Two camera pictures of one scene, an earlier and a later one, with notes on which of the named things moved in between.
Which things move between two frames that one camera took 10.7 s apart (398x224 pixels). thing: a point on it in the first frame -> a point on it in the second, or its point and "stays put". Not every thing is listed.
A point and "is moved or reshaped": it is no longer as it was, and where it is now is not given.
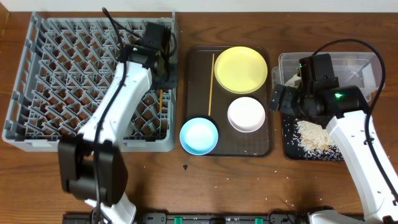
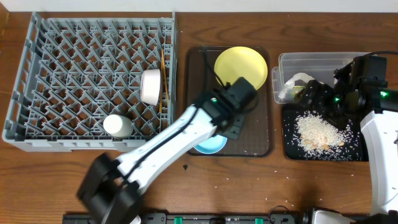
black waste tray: (307, 140) stays put
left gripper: (168, 79) -> (236, 128)
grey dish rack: (66, 61) stays put
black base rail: (165, 218) stays put
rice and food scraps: (315, 142) stays put
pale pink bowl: (246, 114) is moved or reshaped
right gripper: (286, 95) -> (322, 93)
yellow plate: (240, 70) stays put
